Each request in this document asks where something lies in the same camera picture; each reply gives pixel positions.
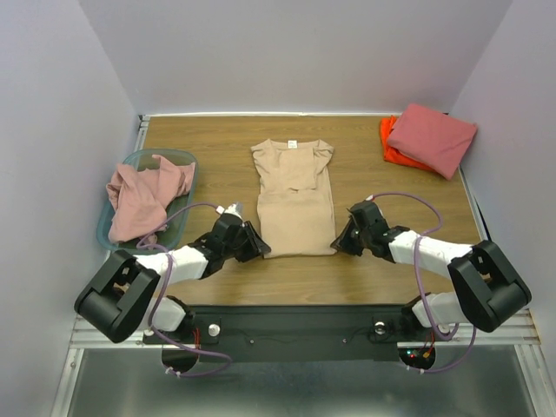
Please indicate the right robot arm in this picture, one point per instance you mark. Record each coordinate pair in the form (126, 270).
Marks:
(458, 283)

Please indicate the folded pink t shirt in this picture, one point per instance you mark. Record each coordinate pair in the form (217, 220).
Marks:
(433, 138)

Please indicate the beige t shirt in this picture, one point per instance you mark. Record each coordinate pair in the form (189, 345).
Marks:
(295, 205)

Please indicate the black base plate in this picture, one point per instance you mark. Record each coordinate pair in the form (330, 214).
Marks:
(305, 333)

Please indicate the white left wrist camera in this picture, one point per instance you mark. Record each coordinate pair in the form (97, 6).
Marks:
(233, 209)

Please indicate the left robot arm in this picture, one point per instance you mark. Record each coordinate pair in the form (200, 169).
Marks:
(118, 300)

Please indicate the aluminium frame rail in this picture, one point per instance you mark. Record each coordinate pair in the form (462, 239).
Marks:
(128, 293)

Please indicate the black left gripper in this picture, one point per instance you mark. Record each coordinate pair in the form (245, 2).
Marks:
(255, 247)

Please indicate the teal plastic basket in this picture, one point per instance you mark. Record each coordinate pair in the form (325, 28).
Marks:
(176, 220)

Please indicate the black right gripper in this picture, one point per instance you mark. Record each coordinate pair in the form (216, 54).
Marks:
(354, 234)

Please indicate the folded orange t shirt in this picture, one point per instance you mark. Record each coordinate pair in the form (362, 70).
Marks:
(393, 155)

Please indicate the pink crumpled t shirt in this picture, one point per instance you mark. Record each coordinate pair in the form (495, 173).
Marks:
(140, 198)

